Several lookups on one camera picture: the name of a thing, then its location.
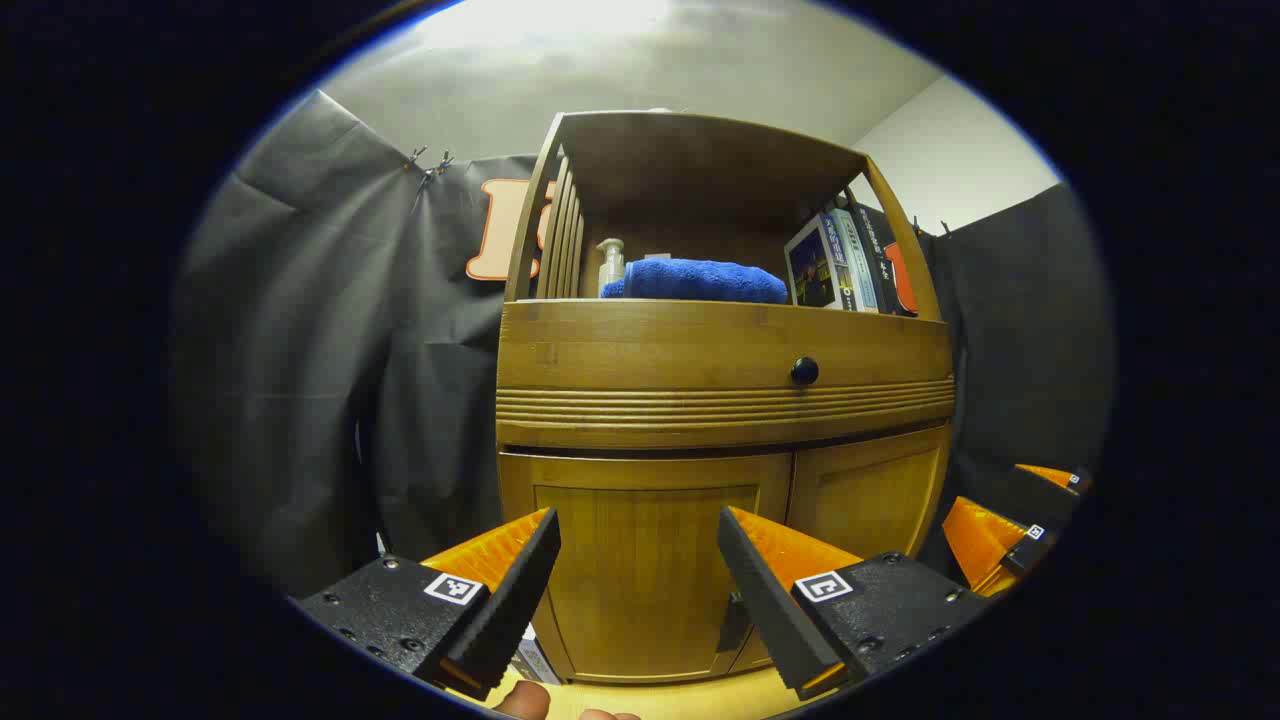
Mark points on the wooden shoe cabinet door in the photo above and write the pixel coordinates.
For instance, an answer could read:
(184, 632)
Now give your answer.
(870, 500)
(640, 570)

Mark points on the white printed box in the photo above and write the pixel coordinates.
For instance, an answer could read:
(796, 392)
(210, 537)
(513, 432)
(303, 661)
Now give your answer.
(535, 660)

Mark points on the pale spine book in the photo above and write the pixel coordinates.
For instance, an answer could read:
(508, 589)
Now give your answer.
(858, 260)

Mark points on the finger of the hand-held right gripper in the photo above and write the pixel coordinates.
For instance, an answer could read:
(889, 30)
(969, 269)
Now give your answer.
(975, 540)
(1045, 474)

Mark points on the black backdrop cloth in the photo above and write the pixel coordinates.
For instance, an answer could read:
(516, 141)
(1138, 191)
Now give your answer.
(300, 350)

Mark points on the clear pump bottle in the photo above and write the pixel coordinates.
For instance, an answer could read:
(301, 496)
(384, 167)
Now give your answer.
(611, 272)

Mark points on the blue folded towel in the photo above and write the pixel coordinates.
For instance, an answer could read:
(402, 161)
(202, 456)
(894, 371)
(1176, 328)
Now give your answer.
(700, 282)

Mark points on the black round drawer knob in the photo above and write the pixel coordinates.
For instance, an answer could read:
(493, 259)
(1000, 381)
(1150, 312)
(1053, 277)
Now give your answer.
(805, 371)

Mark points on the picture cover book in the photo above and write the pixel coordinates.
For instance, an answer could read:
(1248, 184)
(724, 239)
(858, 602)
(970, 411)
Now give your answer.
(810, 270)

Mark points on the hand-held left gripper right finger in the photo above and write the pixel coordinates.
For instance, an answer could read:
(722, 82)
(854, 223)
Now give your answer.
(770, 610)

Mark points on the metal backdrop clip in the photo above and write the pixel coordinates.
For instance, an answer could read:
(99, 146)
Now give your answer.
(443, 161)
(416, 158)

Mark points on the wooden cabinet drawer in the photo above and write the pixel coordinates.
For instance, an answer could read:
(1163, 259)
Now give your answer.
(650, 350)

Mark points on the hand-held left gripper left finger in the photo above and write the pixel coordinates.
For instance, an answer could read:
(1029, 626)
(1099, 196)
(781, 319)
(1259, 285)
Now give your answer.
(510, 610)

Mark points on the wooden double-door shoe cabinet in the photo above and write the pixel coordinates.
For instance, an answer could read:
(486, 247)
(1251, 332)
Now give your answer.
(650, 350)

